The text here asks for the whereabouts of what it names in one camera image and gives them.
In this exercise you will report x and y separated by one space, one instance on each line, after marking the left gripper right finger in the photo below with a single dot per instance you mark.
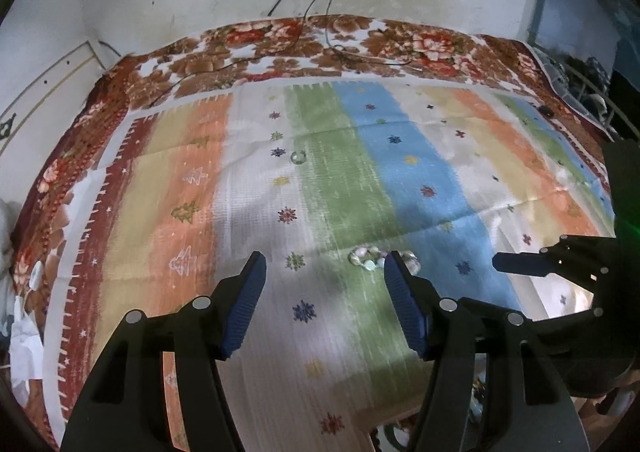
527 406

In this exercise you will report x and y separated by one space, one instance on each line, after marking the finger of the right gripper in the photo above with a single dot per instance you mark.
523 264

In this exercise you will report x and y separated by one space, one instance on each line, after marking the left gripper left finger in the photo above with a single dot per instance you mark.
122 406

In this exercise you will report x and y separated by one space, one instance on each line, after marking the small black object on bed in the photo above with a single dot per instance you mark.
546 111

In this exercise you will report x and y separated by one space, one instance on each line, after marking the striped colourful bed sheet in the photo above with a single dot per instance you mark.
307 172

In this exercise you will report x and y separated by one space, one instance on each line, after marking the grey crumpled cloth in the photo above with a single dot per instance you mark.
7 222

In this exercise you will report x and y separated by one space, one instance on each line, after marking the floral red brown blanket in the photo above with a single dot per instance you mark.
322 48

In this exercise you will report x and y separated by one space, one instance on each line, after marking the white wooden headboard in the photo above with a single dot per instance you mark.
48 105

